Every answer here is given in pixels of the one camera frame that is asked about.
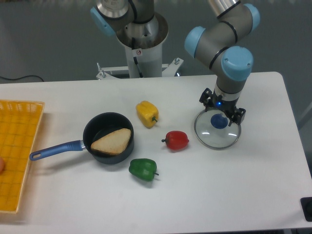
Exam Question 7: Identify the black floor cable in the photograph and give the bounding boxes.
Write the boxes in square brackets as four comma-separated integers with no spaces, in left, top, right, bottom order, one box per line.
[0,75,45,82]

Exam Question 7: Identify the dark pot blue handle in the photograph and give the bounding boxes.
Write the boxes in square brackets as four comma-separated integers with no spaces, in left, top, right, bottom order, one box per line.
[29,112,134,164]

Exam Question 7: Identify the green bell pepper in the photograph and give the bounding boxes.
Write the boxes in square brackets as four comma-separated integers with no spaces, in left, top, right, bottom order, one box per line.
[129,158,159,182]

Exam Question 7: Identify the yellow bell pepper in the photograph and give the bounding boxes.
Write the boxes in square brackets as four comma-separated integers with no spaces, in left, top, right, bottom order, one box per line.
[136,100,159,128]

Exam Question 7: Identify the yellow woven basket tray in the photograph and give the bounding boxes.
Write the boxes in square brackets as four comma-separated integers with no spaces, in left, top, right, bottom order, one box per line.
[0,100,45,214]

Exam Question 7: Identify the red bell pepper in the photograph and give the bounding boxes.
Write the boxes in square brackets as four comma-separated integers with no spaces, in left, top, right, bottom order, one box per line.
[161,131,189,151]

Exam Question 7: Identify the black device table corner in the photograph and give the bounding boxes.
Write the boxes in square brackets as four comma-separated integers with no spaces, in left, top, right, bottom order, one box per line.
[300,197,312,222]

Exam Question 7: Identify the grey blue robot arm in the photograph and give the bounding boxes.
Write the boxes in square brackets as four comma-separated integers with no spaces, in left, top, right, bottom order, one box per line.
[90,0,260,125]

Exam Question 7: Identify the glass pot lid blue knob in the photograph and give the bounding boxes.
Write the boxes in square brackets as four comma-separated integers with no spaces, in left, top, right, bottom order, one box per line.
[194,107,242,151]

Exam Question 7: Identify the orange object in basket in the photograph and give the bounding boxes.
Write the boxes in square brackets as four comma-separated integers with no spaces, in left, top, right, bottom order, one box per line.
[0,157,5,173]

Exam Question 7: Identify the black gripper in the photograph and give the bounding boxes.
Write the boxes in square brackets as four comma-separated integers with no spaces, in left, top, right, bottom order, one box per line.
[199,88,245,127]

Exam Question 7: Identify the toast bread slice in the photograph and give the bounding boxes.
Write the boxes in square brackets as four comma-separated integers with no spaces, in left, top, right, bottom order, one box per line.
[91,128,131,155]

